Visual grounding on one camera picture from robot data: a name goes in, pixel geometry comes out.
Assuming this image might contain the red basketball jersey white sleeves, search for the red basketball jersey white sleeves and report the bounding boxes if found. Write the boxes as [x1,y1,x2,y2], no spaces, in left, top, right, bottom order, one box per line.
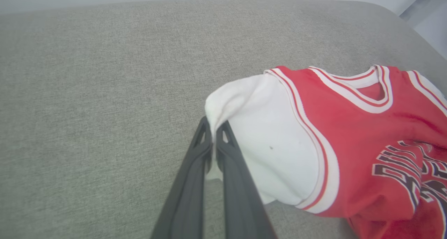
[204,64,447,239]

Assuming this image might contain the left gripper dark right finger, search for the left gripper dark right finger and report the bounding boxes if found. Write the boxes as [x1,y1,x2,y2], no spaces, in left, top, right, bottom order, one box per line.
[215,120,278,239]

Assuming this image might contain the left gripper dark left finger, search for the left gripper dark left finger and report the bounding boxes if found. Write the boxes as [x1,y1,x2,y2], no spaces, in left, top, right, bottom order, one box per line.
[150,116,213,239]

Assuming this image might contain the grey fabric sofa seat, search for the grey fabric sofa seat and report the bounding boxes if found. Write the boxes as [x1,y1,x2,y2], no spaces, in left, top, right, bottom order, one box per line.
[0,0,447,239]

